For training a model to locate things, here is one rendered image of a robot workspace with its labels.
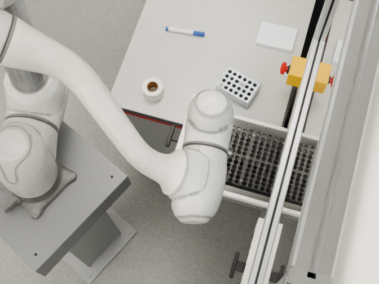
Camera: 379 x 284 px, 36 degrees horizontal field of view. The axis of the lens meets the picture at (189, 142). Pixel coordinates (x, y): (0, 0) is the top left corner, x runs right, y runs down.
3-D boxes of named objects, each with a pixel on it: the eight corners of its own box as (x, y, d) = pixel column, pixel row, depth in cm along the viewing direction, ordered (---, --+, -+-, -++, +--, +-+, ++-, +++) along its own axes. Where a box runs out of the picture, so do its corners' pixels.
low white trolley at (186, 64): (133, 171, 267) (106, 103, 196) (173, 56, 287) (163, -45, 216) (256, 207, 259) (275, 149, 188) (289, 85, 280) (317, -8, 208)
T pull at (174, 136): (164, 147, 175) (164, 145, 174) (172, 124, 177) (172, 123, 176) (176, 150, 174) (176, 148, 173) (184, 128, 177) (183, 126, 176)
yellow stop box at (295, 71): (283, 84, 188) (286, 74, 181) (288, 65, 190) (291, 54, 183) (299, 88, 187) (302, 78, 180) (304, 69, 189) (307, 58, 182)
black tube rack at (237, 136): (203, 180, 177) (203, 174, 171) (219, 129, 183) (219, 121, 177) (274, 200, 175) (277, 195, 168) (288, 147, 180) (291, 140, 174)
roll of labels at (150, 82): (148, 104, 195) (146, 99, 191) (140, 87, 197) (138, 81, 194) (167, 96, 196) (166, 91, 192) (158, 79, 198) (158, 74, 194)
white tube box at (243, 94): (215, 90, 196) (215, 85, 193) (228, 71, 199) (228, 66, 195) (247, 107, 194) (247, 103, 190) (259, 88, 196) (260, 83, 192)
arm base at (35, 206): (-16, 193, 176) (-23, 187, 171) (37, 141, 182) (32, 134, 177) (26, 231, 171) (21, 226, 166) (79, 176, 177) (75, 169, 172)
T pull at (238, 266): (228, 277, 161) (228, 276, 160) (236, 251, 163) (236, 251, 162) (241, 281, 161) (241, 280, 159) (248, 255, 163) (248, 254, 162)
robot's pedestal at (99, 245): (41, 239, 257) (-22, 193, 186) (88, 189, 264) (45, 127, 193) (89, 284, 250) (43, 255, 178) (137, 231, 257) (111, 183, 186)
